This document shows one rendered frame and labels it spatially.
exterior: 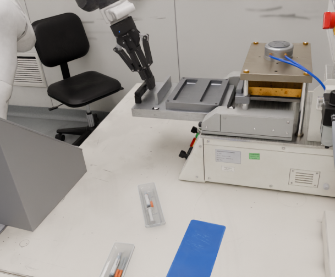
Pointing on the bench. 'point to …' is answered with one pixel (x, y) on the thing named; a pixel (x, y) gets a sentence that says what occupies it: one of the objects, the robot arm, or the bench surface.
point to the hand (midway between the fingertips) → (148, 78)
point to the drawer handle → (141, 92)
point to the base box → (269, 167)
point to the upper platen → (275, 91)
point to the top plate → (279, 62)
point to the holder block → (198, 94)
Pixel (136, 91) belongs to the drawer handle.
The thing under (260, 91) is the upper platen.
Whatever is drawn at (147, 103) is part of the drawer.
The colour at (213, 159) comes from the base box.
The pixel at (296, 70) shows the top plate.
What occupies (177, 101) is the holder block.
